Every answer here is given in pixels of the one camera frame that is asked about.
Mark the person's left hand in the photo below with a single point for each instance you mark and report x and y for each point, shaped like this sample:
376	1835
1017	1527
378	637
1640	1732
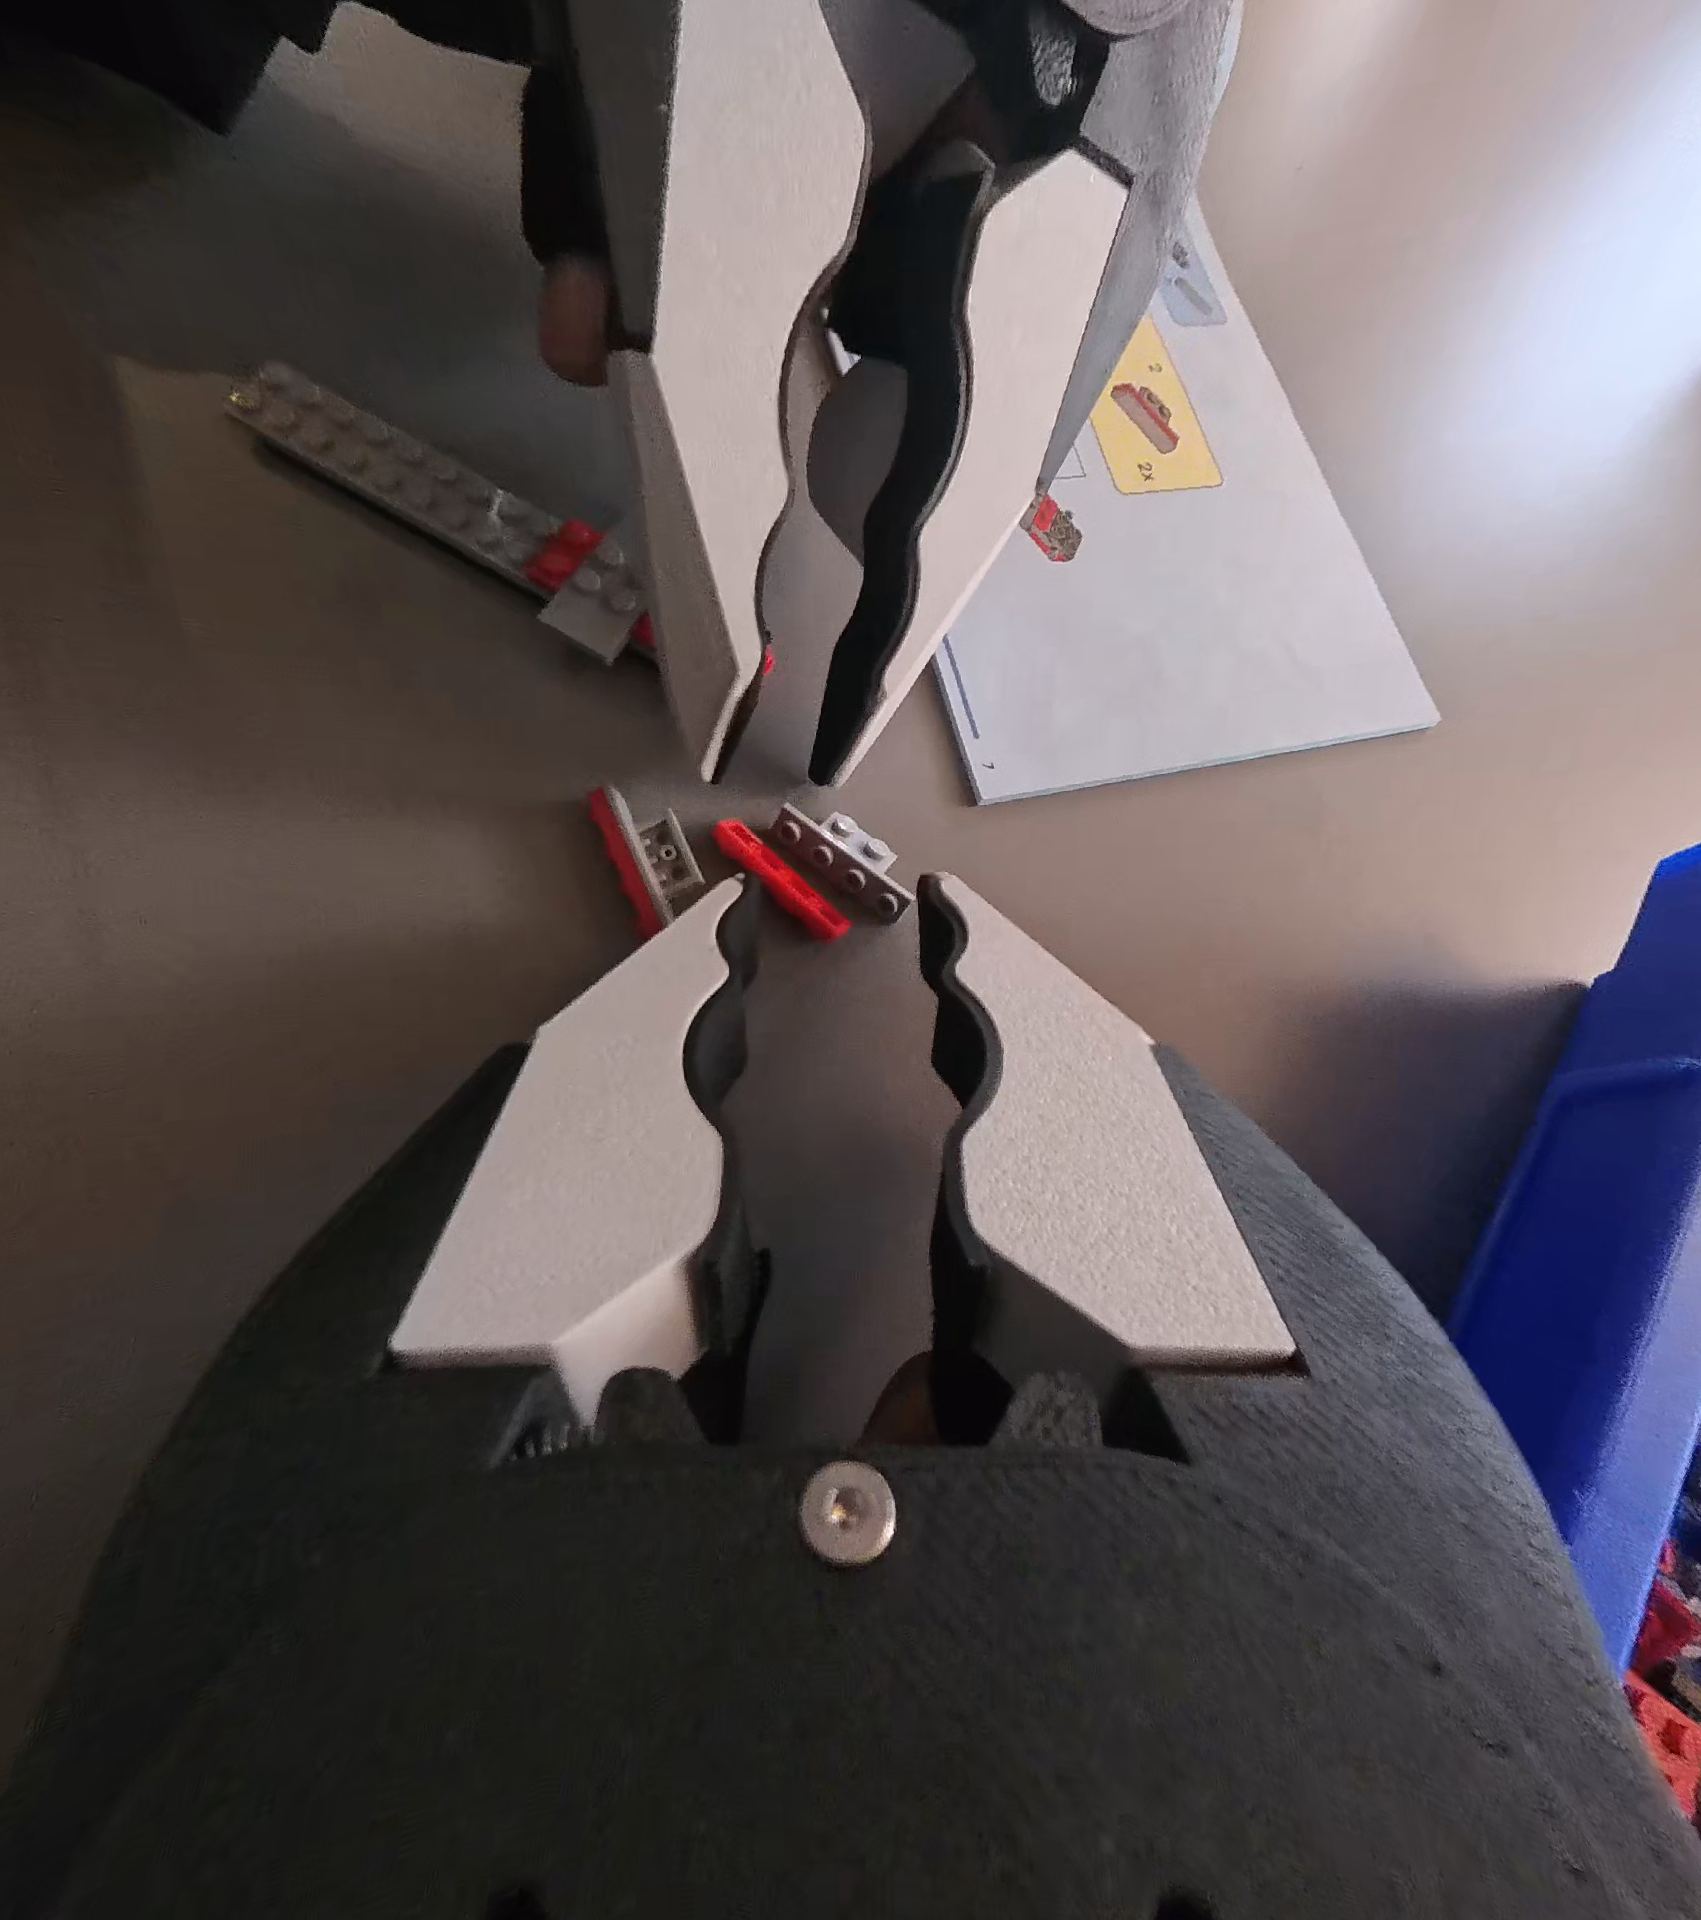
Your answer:
577	323

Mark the blue plastic bin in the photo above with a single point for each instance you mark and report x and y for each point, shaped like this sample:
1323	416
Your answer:
1616	1199

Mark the small red toy piece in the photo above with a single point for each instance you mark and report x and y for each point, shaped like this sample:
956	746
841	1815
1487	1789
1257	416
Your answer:
565	554

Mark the grey toy brick plate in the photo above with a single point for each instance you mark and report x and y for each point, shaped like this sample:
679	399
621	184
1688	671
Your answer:
674	861

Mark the red toy plate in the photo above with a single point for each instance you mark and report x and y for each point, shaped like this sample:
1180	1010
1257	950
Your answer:
783	877

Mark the long grey studded plate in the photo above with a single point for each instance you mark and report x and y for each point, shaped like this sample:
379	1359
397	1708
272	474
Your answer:
386	464

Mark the red toy brick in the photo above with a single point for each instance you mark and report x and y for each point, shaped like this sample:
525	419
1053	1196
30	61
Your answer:
626	861

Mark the small pale toy brick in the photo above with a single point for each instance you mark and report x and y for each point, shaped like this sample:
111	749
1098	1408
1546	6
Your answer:
844	861

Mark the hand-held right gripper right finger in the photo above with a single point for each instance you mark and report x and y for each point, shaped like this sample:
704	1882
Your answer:
1120	1214

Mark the pale instruction booklet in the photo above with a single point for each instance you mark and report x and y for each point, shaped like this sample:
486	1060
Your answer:
1240	628

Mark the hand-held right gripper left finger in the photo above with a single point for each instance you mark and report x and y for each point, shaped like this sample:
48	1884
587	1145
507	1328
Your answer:
565	1199

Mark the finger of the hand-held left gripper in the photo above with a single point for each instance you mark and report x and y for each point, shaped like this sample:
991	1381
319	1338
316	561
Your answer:
1031	329
730	225

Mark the grey desk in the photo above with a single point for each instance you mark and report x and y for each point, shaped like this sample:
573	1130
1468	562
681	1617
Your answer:
191	900

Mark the person's left forearm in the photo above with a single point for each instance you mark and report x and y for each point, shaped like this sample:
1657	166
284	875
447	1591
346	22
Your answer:
72	46

